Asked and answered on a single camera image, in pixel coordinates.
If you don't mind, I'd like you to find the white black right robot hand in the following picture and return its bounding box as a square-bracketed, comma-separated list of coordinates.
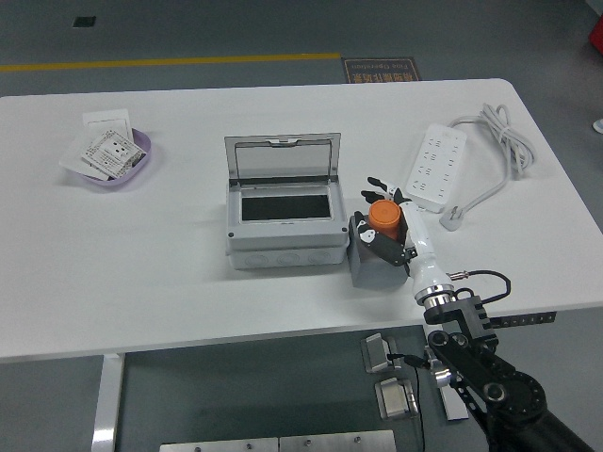
[351, 176, 456, 299]

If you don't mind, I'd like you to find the orange cylinder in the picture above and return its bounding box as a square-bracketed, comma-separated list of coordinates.
[367, 200, 401, 241]

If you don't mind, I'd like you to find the grey electrical box clear lid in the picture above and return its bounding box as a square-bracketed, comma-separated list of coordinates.
[223, 132, 350, 270]

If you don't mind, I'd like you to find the grey cube with round hole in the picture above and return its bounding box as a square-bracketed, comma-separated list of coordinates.
[347, 214, 410, 289]

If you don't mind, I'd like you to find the white power strip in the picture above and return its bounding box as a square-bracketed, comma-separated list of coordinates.
[404, 122, 468, 213]

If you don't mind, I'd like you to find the small silver metal block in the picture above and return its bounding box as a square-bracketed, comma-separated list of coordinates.
[360, 332, 402, 375]

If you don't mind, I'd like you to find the large silver metal block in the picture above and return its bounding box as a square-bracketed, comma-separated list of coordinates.
[374, 377, 419, 420]

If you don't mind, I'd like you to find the white table leg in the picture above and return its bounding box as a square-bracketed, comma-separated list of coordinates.
[90, 352, 126, 452]
[425, 346, 470, 422]

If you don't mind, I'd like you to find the dark brown floor sign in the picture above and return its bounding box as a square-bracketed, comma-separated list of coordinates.
[341, 56, 420, 85]

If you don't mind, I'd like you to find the red object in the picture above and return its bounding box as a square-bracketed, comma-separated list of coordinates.
[588, 0, 603, 48]

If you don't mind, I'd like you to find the purple plastic tray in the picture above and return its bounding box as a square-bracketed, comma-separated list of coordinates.
[65, 127, 155, 190]

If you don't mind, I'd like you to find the yellow floor tape line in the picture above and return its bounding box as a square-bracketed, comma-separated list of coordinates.
[0, 52, 342, 73]

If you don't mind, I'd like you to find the white socket panel printed back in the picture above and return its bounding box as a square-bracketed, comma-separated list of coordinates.
[79, 129, 146, 180]

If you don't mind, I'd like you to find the white flat panel plate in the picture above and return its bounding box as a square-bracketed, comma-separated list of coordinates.
[58, 134, 109, 181]

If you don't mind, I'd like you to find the white power cord with plug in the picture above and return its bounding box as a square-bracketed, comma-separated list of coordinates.
[438, 103, 539, 233]

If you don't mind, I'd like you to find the thin black floor cable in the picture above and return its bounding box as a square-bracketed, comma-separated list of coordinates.
[386, 352, 428, 452]

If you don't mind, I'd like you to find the black under-table bracket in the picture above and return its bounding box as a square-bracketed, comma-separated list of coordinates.
[489, 311, 558, 330]

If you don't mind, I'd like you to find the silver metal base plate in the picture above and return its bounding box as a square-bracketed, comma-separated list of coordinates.
[278, 429, 397, 452]
[159, 437, 280, 452]

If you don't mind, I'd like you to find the plain white switch plate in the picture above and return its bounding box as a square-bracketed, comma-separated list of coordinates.
[82, 108, 134, 142]

